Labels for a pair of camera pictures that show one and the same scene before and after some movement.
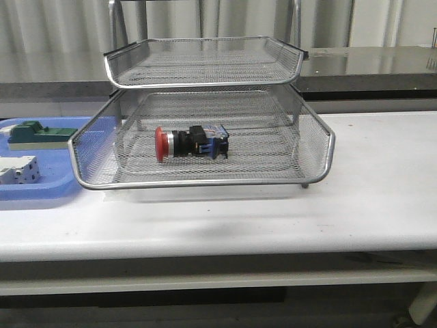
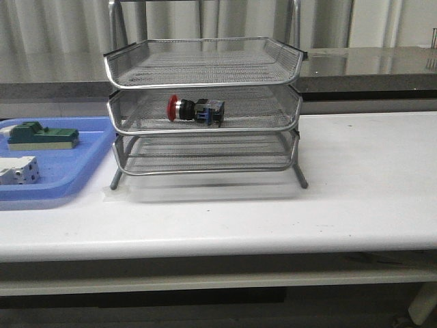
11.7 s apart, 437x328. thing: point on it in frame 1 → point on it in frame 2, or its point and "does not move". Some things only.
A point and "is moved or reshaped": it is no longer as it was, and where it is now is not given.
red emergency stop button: (211, 140) → (202, 110)
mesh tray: (274, 140) is moved or reshaped
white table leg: (424, 302) does not move
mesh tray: (157, 63) does not move
